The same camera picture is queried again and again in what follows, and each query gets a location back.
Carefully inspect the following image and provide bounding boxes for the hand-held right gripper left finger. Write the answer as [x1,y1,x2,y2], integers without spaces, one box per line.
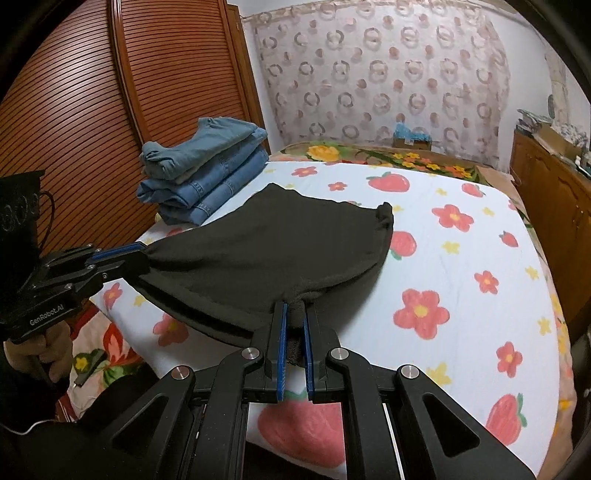
[92,300,289,480]

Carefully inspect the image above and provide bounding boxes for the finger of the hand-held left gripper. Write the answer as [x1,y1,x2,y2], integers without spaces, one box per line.
[44,242,149,271]
[28,251,152,300]

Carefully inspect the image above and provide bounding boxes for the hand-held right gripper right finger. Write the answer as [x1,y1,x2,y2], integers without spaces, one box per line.
[302,302,541,480]

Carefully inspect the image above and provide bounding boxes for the black pants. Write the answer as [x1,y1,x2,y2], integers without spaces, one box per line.
[139,182,394,347]

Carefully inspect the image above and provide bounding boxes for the person's left hand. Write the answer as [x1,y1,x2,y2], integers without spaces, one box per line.
[4,318,75,384]

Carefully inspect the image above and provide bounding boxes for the dark blue folded jeans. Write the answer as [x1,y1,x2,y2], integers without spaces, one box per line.
[137,148,270,225]

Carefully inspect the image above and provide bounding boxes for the wooden louvered wardrobe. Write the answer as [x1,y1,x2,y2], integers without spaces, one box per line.
[0,0,271,259]

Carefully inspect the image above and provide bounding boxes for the light blue folded jeans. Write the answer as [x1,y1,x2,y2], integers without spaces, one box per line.
[141,117,269,181]

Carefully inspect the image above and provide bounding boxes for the white strawberry flower bed sheet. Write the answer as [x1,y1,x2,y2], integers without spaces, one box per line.
[90,159,578,476]

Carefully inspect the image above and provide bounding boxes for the wooden cabinet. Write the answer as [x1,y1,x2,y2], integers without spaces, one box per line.
[510,128,591,324]

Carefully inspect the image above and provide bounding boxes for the stack of floral fabrics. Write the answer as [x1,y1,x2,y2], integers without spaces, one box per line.
[517,108,591,148]

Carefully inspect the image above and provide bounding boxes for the flat cardboard box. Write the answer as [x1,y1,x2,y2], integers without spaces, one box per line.
[538,124,585,155]

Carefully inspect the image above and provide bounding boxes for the cream tied curtain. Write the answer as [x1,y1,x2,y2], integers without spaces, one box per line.
[545,51,571,116]

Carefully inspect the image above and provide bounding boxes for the black cable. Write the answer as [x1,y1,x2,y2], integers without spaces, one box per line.
[36,190,60,254]

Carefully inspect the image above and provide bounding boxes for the ring patterned sheer curtain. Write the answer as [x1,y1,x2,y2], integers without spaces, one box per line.
[242,0,511,167]

